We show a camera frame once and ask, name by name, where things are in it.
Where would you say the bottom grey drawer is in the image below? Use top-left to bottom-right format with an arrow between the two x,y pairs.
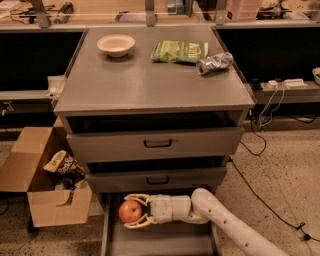
101,193 -> 222,256

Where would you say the grey drawer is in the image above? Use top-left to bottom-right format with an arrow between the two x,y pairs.
87,167 -> 226,193
101,193 -> 222,256
67,127 -> 244,163

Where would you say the white power strip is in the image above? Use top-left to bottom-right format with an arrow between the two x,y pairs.
267,79 -> 307,89

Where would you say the open cardboard box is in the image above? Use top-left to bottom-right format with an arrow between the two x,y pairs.
0,127 -> 92,228

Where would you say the middle grey drawer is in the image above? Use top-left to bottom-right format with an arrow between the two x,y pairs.
87,167 -> 226,193

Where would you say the black floor cable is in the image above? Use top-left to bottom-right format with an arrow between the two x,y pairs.
229,113 -> 320,243

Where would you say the top grey drawer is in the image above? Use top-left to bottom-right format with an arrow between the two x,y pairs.
67,127 -> 244,163

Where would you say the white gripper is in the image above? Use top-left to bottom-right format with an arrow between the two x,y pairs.
124,194 -> 191,229

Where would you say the green chip bag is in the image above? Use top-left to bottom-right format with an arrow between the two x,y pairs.
151,40 -> 208,64

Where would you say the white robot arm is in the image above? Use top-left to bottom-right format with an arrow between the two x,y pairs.
118,188 -> 289,256

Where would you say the pink stacked box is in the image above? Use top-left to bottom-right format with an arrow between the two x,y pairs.
226,0 -> 262,21

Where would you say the grey drawer cabinet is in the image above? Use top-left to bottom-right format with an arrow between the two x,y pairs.
53,25 -> 256,201

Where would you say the white cable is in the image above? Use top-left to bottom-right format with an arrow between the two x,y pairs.
258,83 -> 286,128

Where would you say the red apple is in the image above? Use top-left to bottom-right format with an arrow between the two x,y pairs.
118,200 -> 142,223

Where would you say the brown snack bag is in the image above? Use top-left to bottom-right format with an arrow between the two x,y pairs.
43,150 -> 85,179

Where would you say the white paper bowl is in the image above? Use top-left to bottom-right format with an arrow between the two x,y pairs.
97,34 -> 135,58

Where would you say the crushed silver can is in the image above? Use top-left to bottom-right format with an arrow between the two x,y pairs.
196,52 -> 234,76

